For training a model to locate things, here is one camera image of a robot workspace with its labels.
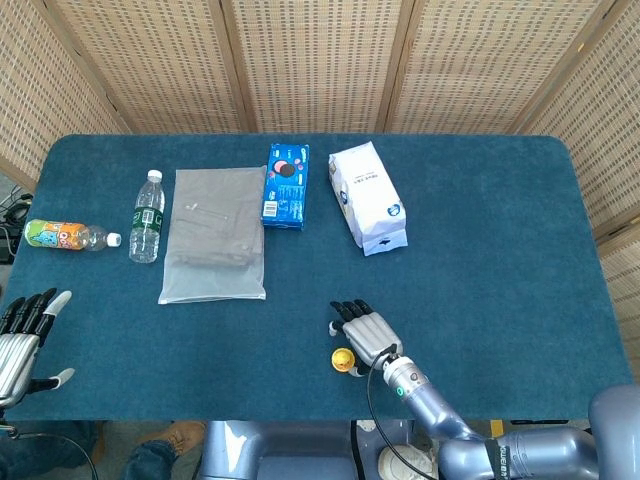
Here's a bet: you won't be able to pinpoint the blue felt table cover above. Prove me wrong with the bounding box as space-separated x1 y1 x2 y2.
0 133 639 424

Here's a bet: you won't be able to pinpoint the white sneaker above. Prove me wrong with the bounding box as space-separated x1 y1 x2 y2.
376 443 440 480

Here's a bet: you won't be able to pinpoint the blue jeans leg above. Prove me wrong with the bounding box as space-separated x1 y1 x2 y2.
0 421 105 480
121 438 175 480

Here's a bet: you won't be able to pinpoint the brown suede shoe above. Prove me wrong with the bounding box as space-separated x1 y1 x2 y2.
135 420 207 460

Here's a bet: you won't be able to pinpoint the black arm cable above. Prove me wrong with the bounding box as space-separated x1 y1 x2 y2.
366 345 441 479

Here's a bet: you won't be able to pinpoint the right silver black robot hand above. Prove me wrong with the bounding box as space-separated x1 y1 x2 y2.
327 298 405 379

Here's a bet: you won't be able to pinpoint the clear water bottle green label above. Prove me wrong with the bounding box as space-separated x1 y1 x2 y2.
128 169 167 265

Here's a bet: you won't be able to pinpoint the black cable bundle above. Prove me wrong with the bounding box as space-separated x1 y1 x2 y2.
0 182 35 266

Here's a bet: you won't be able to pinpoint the clear bottle orange cartoon label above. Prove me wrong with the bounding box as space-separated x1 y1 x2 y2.
23 218 123 251

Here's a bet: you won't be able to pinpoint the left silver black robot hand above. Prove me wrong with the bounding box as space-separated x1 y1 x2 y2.
0 287 77 409

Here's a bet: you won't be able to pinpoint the woven rattan screen panel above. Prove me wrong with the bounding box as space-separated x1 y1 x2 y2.
597 234 640 401
219 0 417 135
383 0 619 135
43 0 254 135
0 0 131 194
517 0 640 244

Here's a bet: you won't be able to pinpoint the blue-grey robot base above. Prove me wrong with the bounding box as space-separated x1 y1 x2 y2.
198 419 442 480

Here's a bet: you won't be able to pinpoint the frosted zip bag grey clothes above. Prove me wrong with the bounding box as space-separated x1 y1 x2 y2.
157 165 268 305

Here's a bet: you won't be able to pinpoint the white paper package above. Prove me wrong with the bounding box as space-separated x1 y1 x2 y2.
327 140 409 258

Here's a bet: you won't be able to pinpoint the blue cookie box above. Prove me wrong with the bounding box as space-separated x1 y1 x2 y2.
260 143 311 232

